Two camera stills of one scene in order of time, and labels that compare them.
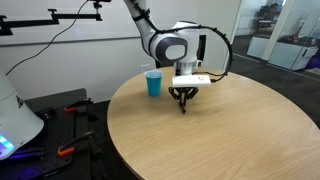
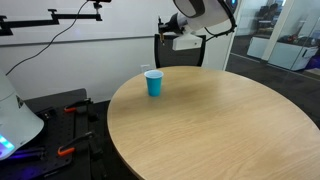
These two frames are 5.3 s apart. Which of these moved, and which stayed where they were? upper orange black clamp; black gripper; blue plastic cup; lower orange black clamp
Moved: black gripper
Stayed: blue plastic cup; upper orange black clamp; lower orange black clamp
